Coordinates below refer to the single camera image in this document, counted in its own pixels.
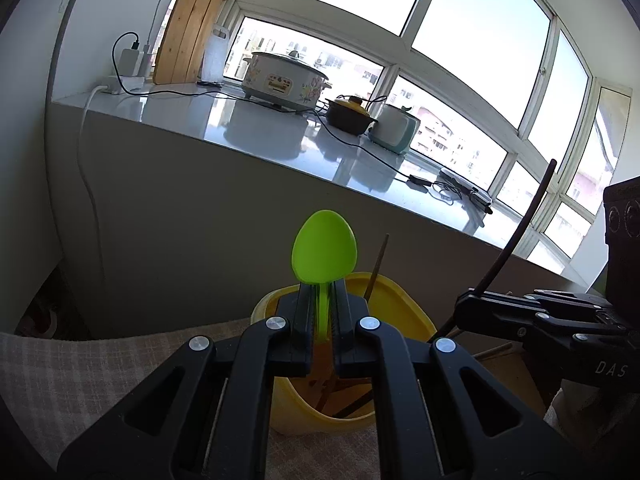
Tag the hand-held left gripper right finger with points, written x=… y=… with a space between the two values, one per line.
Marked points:
x=415 y=390

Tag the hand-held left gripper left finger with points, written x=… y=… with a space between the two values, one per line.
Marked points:
x=235 y=385

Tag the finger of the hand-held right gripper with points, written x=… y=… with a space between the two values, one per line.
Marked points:
x=500 y=315
x=570 y=300

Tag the brown wooden chopstick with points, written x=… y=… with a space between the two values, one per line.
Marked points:
x=492 y=351
x=332 y=392
x=355 y=404
x=377 y=265

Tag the yellow plastic container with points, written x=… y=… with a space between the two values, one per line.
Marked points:
x=300 y=415

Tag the black chopstick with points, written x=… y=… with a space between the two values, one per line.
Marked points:
x=520 y=225

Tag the green plastic spoon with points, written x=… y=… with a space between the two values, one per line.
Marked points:
x=325 y=245

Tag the brown red-ended chopstick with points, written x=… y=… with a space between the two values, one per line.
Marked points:
x=452 y=332

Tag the black power adapter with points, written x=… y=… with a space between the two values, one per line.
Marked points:
x=419 y=181

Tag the pink checked cloth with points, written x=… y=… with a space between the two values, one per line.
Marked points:
x=75 y=385

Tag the grey windowsill counter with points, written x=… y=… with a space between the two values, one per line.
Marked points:
x=250 y=185

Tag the teal and white kettle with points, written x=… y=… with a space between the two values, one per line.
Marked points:
x=395 y=130

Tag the dark pot with yellow lid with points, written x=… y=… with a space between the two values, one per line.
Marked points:
x=350 y=117

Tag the white floral electric cooker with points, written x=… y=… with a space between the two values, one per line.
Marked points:
x=282 y=80

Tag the white power strip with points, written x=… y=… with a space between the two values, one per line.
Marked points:
x=120 y=85

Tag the white cutting board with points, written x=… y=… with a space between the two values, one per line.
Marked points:
x=214 y=57

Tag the white charger plug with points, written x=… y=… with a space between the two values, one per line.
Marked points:
x=131 y=62

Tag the wooden slat board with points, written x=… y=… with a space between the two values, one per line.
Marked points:
x=192 y=20

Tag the white window frame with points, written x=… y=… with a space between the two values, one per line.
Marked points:
x=400 y=52

